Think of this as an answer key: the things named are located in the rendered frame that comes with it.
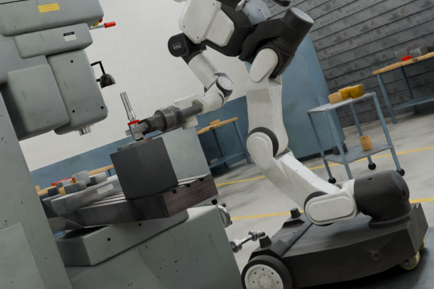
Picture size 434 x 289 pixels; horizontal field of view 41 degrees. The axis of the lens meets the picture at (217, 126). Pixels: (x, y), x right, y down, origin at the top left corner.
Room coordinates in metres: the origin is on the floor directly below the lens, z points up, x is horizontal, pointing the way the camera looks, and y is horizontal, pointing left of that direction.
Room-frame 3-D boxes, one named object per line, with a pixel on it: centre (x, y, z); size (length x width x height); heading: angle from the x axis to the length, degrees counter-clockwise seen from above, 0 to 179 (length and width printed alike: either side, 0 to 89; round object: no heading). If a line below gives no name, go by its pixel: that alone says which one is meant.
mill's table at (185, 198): (2.51, 0.56, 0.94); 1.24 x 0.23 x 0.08; 39
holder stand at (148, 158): (2.17, 0.31, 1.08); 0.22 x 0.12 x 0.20; 36
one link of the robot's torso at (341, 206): (2.31, -0.35, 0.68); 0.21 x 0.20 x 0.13; 60
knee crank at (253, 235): (2.72, 0.04, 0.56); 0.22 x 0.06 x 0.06; 129
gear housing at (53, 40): (2.47, 0.58, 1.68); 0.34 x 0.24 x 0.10; 129
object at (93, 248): (2.49, 0.54, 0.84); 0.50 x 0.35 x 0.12; 129
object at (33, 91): (2.37, 0.69, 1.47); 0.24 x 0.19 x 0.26; 39
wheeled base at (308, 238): (2.32, -0.32, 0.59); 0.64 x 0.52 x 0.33; 60
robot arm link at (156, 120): (2.18, 0.21, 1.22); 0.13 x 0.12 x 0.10; 35
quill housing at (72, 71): (2.49, 0.55, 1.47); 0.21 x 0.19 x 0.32; 39
